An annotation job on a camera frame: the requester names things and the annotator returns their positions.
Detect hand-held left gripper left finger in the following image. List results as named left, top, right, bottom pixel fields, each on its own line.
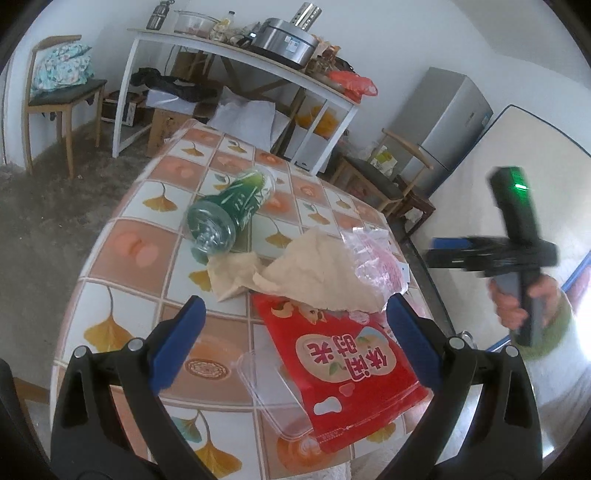
left=51, top=295, right=218, bottom=480

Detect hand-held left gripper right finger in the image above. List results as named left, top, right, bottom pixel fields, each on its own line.
left=369, top=293, right=543, bottom=480

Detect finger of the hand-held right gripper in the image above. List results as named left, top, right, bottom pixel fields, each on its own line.
left=426, top=236, right=486, bottom=278

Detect red snack bag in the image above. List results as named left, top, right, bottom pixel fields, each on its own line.
left=252, top=293, right=432, bottom=455

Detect clear pink plastic bag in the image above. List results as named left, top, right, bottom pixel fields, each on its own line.
left=339, top=226, right=411, bottom=324

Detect clear plastic container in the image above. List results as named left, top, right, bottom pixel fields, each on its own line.
left=235, top=348, right=319, bottom=439

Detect brown paper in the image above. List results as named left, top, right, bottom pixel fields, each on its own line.
left=207, top=227, right=393, bottom=315

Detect green plastic bottle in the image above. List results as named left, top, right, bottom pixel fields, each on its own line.
left=186, top=167, right=278, bottom=259

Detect person's right forearm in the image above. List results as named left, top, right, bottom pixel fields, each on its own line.
left=508, top=295, right=591, bottom=462

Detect person's right hand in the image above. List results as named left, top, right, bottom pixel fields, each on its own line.
left=488, top=273, right=566, bottom=332

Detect tile pattern tablecloth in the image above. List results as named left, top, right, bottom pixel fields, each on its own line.
left=50, top=120, right=444, bottom=480

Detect grey refrigerator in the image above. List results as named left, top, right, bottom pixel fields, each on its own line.
left=385, top=67, right=494, bottom=197

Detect wooden armchair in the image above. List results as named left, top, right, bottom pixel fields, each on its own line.
left=330, top=129, right=435, bottom=232

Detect white green packet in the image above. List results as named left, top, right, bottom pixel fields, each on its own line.
left=369, top=145, right=398, bottom=174

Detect white fuzzy garment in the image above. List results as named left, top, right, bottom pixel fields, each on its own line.
left=318, top=462, right=356, bottom=480

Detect orange bag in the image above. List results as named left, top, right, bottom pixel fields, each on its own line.
left=295, top=105, right=345, bottom=139

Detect red plastic bag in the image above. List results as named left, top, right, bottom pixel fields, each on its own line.
left=329, top=69, right=378, bottom=103

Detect cardboard box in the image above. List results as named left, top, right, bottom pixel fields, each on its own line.
left=148, top=108, right=204, bottom=160

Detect white sack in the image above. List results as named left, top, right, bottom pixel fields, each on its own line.
left=210, top=97, right=291, bottom=151

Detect small toaster oven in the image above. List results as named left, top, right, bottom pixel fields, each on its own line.
left=100, top=91, right=139, bottom=126

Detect black cloth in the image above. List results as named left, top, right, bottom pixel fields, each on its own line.
left=130, top=68, right=218, bottom=102

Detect wooden chair with dark seat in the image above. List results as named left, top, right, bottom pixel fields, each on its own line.
left=21, top=37, right=108, bottom=178

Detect silver rice cooker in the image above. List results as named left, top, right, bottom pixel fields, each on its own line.
left=252, top=17, right=319, bottom=70

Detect white shelf table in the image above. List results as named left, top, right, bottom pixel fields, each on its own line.
left=112, top=28, right=361, bottom=171

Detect floral pillow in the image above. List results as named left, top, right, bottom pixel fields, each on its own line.
left=34, top=44, right=95, bottom=90

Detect glass bowl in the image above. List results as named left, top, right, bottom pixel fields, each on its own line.
left=174, top=10, right=221, bottom=35

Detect metal thermos bottle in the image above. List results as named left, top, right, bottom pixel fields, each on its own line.
left=147, top=1, right=174, bottom=31

